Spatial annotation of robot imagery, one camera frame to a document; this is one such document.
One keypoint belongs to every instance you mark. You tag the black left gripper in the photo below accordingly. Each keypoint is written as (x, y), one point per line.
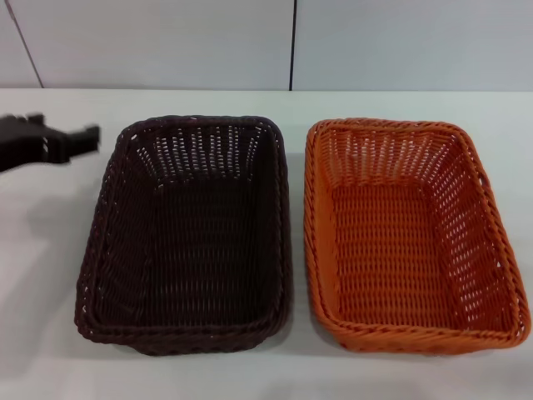
(25, 141)

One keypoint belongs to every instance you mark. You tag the orange woven basket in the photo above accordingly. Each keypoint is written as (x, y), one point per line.
(387, 250)

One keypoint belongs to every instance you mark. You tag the dark brown woven basket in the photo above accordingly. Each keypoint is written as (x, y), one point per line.
(187, 250)

